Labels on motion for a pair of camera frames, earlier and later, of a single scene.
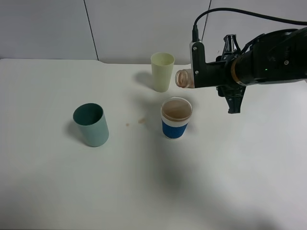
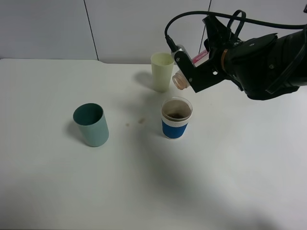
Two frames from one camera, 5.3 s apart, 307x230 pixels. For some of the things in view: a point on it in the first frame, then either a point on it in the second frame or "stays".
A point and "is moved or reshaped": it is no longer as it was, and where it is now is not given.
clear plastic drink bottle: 184,78 is moved or reshaped
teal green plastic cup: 91,120 stays
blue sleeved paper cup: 176,113 stays
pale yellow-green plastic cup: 162,65 stays
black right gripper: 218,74 to 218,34
